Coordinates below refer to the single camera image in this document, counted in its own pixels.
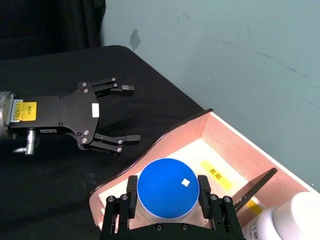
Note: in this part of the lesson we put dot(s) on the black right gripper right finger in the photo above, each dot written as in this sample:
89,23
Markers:
205,200

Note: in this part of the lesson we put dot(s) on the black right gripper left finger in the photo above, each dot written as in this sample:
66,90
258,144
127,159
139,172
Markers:
132,200

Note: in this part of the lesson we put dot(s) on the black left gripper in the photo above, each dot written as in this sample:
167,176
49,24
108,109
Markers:
65,112

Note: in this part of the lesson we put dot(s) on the white jar with blue lid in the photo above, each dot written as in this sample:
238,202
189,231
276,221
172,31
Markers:
167,187

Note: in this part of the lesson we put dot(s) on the long yellow label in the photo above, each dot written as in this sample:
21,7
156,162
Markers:
217,175

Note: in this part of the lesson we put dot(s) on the small yellow label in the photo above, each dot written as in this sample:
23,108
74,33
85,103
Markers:
253,206

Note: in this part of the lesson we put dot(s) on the black table cloth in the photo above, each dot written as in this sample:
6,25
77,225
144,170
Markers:
62,187

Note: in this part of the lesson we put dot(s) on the white plastic bottle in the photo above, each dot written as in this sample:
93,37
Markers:
295,217

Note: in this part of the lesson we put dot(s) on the black hanging backdrop cloth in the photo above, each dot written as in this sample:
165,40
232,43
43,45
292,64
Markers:
50,25

